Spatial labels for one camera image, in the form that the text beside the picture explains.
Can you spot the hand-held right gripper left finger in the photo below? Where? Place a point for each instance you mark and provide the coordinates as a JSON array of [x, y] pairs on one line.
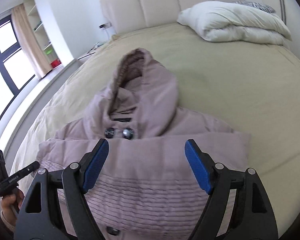
[[96, 165]]

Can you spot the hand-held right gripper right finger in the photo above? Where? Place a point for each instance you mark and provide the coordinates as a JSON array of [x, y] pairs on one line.
[[197, 165]]

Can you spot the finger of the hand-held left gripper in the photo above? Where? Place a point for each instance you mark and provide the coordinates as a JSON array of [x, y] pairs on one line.
[[27, 170]]

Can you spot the pink hooded down jacket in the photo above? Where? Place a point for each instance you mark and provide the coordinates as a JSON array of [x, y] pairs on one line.
[[145, 160]]

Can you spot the person's left forearm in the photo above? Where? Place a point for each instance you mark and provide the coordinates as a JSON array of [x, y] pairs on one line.
[[7, 221]]

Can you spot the person's left hand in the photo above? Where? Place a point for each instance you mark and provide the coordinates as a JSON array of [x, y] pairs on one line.
[[8, 201]]

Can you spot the white window ledge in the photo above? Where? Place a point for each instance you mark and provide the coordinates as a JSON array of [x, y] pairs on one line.
[[37, 97]]

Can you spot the bed with beige sheet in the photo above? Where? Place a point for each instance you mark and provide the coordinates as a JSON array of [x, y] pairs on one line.
[[227, 80]]

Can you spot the black framed window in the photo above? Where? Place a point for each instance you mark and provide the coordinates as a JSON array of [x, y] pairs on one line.
[[12, 72]]

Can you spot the red box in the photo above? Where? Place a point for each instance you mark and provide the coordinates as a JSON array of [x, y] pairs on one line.
[[55, 63]]

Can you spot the white nightstand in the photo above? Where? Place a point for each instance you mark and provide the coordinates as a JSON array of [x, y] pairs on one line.
[[90, 54]]

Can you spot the green lidded clear container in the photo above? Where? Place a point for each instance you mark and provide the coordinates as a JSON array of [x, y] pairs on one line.
[[49, 52]]

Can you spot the beige curtain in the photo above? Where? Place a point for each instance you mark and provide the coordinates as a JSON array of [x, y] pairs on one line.
[[31, 45]]

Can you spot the white built-in shelf unit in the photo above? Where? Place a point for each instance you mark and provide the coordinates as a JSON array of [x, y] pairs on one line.
[[43, 37]]

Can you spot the dark green book stack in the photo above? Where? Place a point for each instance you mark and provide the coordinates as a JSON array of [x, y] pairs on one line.
[[38, 25]]

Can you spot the white folded duvet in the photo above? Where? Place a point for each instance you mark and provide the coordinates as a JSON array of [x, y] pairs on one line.
[[235, 22]]

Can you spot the cream padded headboard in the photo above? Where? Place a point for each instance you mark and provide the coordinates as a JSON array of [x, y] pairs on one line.
[[160, 2]]

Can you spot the zebra print pillow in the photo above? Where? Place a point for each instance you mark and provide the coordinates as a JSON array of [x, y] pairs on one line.
[[258, 6]]

